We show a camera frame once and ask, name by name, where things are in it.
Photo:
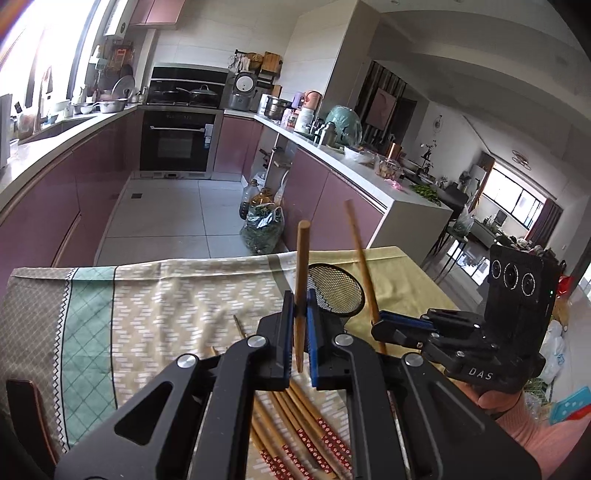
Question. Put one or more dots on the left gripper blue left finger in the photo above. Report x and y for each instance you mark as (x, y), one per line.
(278, 329)

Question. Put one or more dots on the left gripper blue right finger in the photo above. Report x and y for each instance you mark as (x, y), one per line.
(327, 367)

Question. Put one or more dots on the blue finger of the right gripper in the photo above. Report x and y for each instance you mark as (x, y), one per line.
(409, 338)
(404, 321)

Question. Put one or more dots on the pink sleeved right forearm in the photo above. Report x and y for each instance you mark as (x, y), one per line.
(549, 444)

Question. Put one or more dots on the right hand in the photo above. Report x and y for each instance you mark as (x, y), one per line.
(495, 403)

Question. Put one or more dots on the black mesh pen holder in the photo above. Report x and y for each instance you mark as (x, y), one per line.
(338, 292)

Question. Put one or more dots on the bag of green vegetables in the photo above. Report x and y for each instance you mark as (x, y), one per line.
(263, 227)

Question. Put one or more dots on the plastic oil bottle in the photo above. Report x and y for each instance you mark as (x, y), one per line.
(248, 192)

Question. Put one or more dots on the green bag on counter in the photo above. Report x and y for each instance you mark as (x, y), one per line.
(348, 126)

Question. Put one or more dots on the patterned beige green cloth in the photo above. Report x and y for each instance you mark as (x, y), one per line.
(90, 338)

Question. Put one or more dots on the black built-in oven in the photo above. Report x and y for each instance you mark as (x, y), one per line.
(176, 141)

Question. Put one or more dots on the steel stock pot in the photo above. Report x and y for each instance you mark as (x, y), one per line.
(275, 107)

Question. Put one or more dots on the pink thermos jug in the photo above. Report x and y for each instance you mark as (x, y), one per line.
(312, 100)

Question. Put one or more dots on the black wok with lid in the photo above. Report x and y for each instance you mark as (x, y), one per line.
(200, 95)

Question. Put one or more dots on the white rice cooker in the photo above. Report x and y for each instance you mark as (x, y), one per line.
(242, 91)

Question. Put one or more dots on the black range hood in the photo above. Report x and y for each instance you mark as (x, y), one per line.
(166, 77)

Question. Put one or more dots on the black smartphone orange case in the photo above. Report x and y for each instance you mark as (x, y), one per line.
(29, 424)

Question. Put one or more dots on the white water heater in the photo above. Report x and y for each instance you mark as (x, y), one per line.
(118, 20)

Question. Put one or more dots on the pink wall cabinet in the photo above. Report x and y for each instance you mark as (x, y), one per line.
(157, 13)

